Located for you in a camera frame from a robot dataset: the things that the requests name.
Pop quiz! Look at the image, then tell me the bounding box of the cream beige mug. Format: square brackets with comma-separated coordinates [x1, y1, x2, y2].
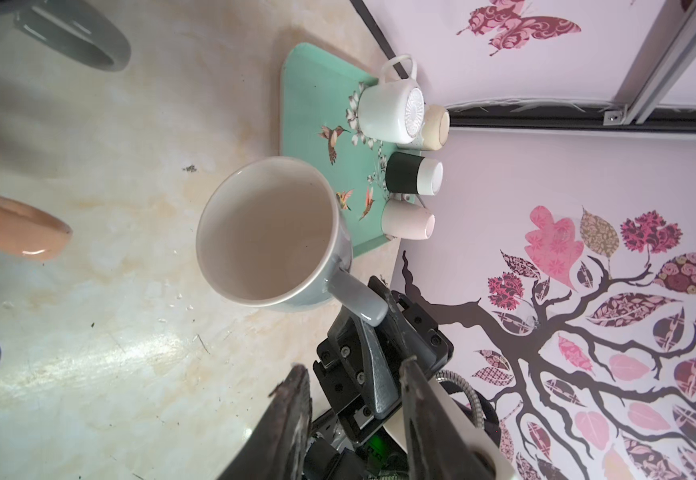
[399, 105, 450, 151]

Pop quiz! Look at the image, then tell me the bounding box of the pale pink mug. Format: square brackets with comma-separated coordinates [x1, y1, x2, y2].
[381, 200, 436, 240]

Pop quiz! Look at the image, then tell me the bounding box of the dark grey mug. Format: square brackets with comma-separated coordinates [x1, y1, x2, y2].
[0, 1, 132, 72]

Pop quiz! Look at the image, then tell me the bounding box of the light grey mug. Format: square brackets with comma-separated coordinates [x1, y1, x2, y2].
[196, 157, 389, 327]

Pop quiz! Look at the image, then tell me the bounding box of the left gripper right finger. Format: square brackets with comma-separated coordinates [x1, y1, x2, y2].
[400, 357, 497, 479]

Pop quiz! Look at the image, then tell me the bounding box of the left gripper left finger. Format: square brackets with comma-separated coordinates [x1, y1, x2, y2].
[219, 364, 312, 480]

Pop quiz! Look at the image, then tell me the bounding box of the back aluminium rail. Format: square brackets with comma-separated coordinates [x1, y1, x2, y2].
[603, 1, 696, 127]

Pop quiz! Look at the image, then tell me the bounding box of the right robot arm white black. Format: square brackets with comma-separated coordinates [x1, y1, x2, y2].
[301, 277, 517, 479]

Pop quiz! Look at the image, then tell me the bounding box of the black mug white base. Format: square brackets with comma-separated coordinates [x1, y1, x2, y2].
[385, 151, 444, 196]

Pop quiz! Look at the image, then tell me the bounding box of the green floral tray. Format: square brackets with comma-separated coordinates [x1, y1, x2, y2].
[280, 43, 419, 256]

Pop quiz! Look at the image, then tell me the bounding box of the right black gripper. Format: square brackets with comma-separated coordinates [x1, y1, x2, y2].
[302, 276, 453, 479]

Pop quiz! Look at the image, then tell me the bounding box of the white teapot shaped mug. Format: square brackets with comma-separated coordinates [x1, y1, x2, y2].
[358, 54, 426, 144]

